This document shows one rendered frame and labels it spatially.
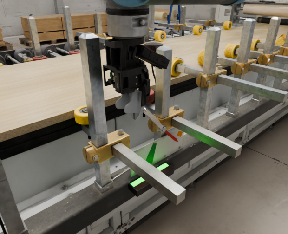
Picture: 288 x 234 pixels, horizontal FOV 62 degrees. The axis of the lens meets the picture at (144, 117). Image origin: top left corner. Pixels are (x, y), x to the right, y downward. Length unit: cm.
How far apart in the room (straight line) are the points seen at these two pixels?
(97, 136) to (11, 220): 28
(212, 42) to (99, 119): 51
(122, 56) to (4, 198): 41
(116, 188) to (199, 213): 96
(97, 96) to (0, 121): 35
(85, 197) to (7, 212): 22
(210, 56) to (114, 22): 50
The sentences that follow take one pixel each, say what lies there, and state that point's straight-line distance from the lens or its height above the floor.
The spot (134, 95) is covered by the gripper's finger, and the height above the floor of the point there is 103.
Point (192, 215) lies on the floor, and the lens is 166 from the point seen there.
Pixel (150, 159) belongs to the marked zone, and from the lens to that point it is 85.
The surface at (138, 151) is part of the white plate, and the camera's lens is 79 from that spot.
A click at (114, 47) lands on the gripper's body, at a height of 115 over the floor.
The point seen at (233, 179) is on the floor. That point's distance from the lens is 198.
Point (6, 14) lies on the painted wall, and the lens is 788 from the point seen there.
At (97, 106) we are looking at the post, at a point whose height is 99.
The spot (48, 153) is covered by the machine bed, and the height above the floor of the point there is 76.
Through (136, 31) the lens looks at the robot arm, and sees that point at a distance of 52.
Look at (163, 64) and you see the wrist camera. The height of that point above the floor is 109.
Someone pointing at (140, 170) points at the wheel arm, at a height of 85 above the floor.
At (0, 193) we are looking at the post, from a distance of 64.
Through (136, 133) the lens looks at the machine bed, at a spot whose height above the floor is 69.
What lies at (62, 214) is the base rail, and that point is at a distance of 76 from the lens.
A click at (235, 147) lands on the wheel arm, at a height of 86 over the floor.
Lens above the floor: 125
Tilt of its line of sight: 28 degrees down
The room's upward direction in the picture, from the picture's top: straight up
